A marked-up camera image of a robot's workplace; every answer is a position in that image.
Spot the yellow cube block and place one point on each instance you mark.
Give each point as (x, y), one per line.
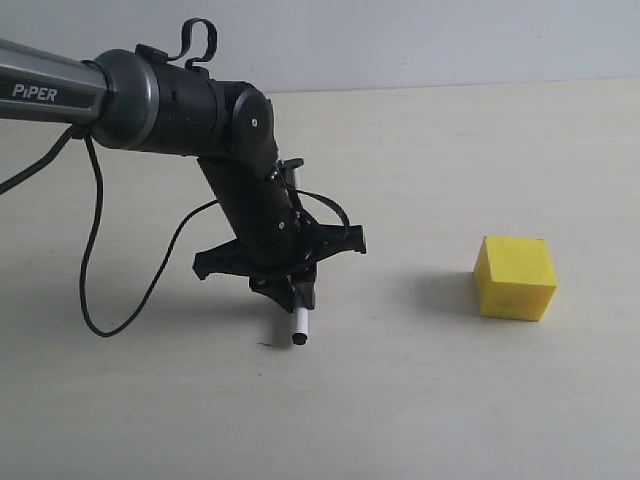
(514, 278)

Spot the black and white marker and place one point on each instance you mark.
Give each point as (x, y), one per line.
(300, 320)

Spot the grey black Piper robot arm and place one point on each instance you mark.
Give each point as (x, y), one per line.
(137, 100)

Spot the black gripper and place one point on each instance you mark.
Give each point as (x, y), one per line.
(313, 246)

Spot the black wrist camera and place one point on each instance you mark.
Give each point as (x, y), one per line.
(288, 171)

